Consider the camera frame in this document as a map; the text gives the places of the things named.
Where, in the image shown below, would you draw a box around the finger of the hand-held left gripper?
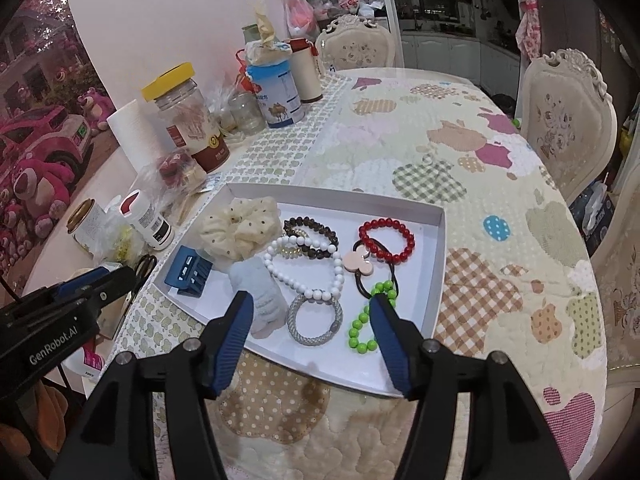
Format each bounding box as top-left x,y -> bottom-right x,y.
75,265 -> 143,312
47,266 -> 113,297

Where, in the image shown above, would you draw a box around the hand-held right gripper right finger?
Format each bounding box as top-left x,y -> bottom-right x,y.
369,293 -> 566,480

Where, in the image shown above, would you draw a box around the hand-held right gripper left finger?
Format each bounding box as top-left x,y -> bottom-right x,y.
47,290 -> 256,480

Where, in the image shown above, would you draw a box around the green bead bracelet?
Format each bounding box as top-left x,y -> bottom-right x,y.
347,281 -> 398,353

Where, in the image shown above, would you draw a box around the white cardboard tray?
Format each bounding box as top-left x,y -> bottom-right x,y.
151,182 -> 447,400

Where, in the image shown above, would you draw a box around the pink mouse charm hair tie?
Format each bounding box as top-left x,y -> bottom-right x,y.
342,239 -> 401,301

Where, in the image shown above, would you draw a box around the white bead bracelet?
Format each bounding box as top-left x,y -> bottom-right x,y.
262,237 -> 346,303

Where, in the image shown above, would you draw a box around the red bead bracelet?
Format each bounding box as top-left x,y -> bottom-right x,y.
358,217 -> 416,265

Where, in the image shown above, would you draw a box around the dark brown bead bracelet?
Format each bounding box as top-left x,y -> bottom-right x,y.
282,216 -> 340,261

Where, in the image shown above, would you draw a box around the gold spiral hair tie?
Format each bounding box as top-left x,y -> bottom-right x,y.
280,227 -> 313,258

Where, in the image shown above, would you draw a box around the clear bag with yellow contents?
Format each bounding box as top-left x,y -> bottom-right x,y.
100,225 -> 146,263

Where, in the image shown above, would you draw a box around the pink label packet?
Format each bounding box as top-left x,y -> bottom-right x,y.
75,345 -> 108,378

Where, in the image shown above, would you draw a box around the gold lid tin can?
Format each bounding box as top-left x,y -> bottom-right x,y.
66,199 -> 113,256

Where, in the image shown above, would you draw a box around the white bottle with red cap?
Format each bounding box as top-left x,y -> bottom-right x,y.
120,190 -> 176,251

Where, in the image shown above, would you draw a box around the light blue fluffy scrunchie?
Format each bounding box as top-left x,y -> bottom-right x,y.
227,257 -> 282,341

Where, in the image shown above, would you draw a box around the blue hair claw clip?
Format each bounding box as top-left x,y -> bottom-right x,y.
165,246 -> 215,297

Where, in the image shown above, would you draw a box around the cream dotted scrunchie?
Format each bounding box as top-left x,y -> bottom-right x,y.
199,196 -> 281,261

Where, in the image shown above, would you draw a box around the quilted apple pattern tablecloth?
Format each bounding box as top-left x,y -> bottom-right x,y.
107,67 -> 613,480

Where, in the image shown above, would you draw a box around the clear bag of red snacks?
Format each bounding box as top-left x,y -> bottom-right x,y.
137,150 -> 208,196

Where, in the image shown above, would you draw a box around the white paper towel roll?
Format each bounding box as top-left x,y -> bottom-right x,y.
106,99 -> 163,168

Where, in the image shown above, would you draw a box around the yellow lid clear jar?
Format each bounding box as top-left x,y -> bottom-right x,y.
140,62 -> 231,171

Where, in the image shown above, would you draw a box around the small empty glass jar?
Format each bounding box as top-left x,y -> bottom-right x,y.
227,91 -> 267,135

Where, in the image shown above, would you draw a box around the blue white package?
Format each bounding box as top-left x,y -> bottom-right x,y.
570,180 -> 616,256

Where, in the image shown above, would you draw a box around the blue milk powder can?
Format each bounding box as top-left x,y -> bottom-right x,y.
246,57 -> 305,128

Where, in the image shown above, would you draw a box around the cream cylinder with red lid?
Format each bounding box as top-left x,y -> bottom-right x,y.
289,37 -> 325,103

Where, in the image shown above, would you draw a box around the cream carved floral chair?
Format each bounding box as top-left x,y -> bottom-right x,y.
519,49 -> 618,203
314,15 -> 397,72

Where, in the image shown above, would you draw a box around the crumpled beige plastic bag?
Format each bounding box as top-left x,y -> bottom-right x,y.
243,0 -> 293,66

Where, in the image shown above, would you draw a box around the white kitchen cabinets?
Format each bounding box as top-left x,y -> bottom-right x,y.
400,30 -> 521,98

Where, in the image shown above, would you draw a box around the pink plastic bag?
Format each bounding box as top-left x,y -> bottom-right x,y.
282,0 -> 321,36

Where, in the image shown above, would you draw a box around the pink floral hanging cloth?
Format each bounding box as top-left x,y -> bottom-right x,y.
515,0 -> 543,58

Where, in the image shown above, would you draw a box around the black handled scissors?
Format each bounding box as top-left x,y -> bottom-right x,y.
120,255 -> 157,311

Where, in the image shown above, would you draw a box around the grey braided hair tie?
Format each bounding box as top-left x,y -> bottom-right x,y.
286,294 -> 344,347

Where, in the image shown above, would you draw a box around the pink bear wall poster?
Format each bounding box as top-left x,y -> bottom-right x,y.
0,0 -> 121,271

